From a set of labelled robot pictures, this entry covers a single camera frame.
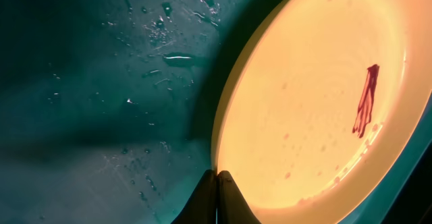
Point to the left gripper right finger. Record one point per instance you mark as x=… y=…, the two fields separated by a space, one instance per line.
x=231 y=205

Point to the teal plastic tray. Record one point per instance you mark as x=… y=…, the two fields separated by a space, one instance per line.
x=108 y=107

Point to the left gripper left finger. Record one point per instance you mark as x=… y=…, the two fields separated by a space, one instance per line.
x=201 y=206

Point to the yellow plate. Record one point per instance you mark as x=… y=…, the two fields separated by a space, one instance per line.
x=320 y=104

